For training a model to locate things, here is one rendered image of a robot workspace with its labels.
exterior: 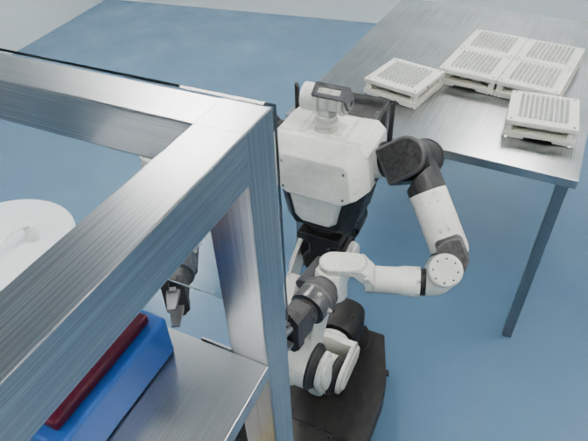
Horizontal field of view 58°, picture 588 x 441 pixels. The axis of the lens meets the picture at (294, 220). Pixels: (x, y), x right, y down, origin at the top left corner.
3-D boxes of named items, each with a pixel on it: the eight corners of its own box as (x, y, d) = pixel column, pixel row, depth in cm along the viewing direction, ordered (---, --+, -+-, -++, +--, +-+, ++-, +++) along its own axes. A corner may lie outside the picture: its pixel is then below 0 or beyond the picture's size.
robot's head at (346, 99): (325, 92, 131) (318, 75, 124) (358, 99, 128) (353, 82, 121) (316, 115, 129) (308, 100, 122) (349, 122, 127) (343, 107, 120)
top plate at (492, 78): (458, 51, 244) (458, 46, 243) (512, 62, 234) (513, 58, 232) (437, 71, 229) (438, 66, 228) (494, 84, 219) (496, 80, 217)
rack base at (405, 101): (393, 72, 241) (393, 66, 240) (442, 86, 229) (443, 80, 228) (363, 93, 227) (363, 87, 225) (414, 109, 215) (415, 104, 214)
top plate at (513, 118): (511, 94, 212) (512, 88, 211) (578, 103, 205) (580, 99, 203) (504, 123, 195) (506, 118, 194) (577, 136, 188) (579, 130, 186)
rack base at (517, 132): (508, 105, 215) (509, 100, 214) (574, 115, 208) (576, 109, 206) (501, 136, 198) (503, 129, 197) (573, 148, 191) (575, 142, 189)
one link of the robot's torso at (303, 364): (274, 367, 172) (312, 228, 171) (324, 387, 166) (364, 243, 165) (255, 377, 158) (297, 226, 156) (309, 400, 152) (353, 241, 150)
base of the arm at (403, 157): (397, 185, 141) (395, 141, 140) (446, 182, 134) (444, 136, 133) (374, 186, 128) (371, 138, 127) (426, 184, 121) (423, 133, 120)
